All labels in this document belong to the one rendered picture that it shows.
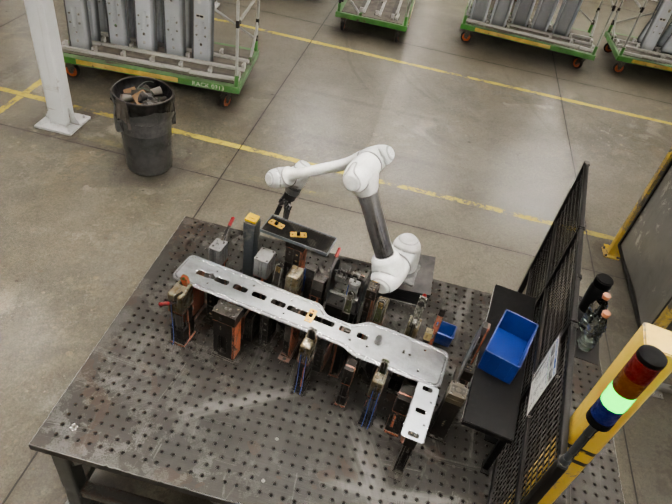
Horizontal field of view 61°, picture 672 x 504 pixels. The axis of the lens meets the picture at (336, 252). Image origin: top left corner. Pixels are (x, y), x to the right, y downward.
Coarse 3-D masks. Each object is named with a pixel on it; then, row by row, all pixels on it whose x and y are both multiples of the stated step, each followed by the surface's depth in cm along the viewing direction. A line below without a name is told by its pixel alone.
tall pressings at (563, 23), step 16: (480, 0) 803; (496, 0) 813; (512, 0) 788; (528, 0) 808; (544, 0) 803; (576, 0) 794; (480, 16) 815; (496, 16) 810; (512, 16) 842; (528, 16) 815; (544, 16) 815; (560, 16) 809; (560, 32) 822
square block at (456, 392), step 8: (456, 384) 246; (448, 392) 243; (456, 392) 243; (464, 392) 243; (448, 400) 245; (456, 400) 243; (464, 400) 241; (440, 408) 254; (448, 408) 248; (456, 408) 247; (440, 416) 254; (448, 416) 252; (432, 424) 266; (440, 424) 257; (448, 424) 255; (432, 432) 263; (440, 432) 261; (440, 440) 264
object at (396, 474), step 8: (408, 432) 234; (408, 440) 232; (408, 448) 236; (400, 456) 242; (408, 456) 240; (392, 464) 253; (400, 464) 247; (392, 472) 250; (400, 472) 250; (400, 480) 248
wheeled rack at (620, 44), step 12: (636, 0) 785; (612, 24) 861; (612, 36) 845; (624, 36) 863; (612, 48) 829; (624, 48) 794; (636, 48) 822; (660, 48) 838; (624, 60) 803; (636, 60) 799; (648, 60) 803; (660, 60) 804
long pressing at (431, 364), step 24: (192, 264) 284; (216, 264) 286; (216, 288) 275; (264, 288) 279; (264, 312) 269; (288, 312) 270; (336, 336) 264; (384, 336) 268; (408, 336) 269; (408, 360) 259; (432, 360) 261; (432, 384) 252
